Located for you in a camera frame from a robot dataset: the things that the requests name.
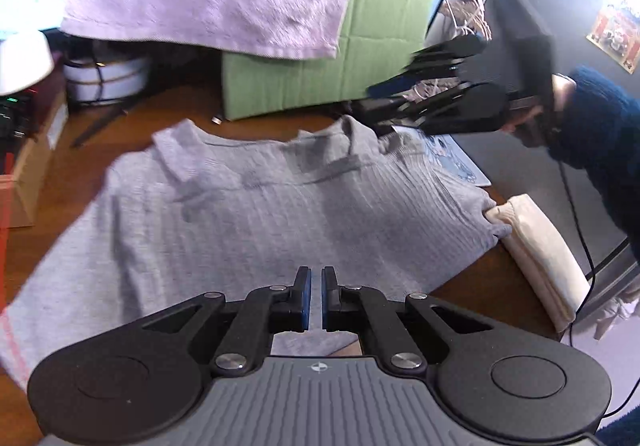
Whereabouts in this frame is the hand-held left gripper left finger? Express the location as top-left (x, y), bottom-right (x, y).
top-left (140, 266), bottom-right (312, 377)

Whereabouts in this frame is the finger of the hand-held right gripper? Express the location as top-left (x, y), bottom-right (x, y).
top-left (395, 86), bottom-right (476, 123)
top-left (367, 58), bottom-right (463, 99)

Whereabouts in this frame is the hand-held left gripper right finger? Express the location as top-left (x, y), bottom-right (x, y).
top-left (321, 266), bottom-right (493, 377)

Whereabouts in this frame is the grey ribbed shirt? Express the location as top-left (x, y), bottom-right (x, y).
top-left (0, 118), bottom-right (513, 389)

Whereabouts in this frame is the person's right hand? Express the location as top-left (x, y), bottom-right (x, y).
top-left (500, 73), bottom-right (576, 149)

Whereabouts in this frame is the printed paper sheet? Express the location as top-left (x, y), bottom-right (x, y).
top-left (390, 126), bottom-right (493, 189)

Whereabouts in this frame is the green cardboard box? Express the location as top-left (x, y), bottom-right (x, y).
top-left (221, 0), bottom-right (451, 121)

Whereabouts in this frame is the folded cream garment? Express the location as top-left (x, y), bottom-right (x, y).
top-left (485, 193), bottom-right (591, 334)

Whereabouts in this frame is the white round device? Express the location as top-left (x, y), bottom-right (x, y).
top-left (62, 56), bottom-right (151, 104)

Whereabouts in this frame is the brown cardboard box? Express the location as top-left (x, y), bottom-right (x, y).
top-left (0, 90), bottom-right (68, 229)

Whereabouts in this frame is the dark red box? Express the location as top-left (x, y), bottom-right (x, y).
top-left (30, 60), bottom-right (68, 137)

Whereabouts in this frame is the black electronic device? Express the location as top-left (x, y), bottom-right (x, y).
top-left (0, 94), bottom-right (37, 137)

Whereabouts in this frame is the wall picture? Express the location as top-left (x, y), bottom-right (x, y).
top-left (586, 0), bottom-right (640, 75)

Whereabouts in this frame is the thin black cable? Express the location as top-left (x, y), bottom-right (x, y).
top-left (555, 161), bottom-right (640, 422)

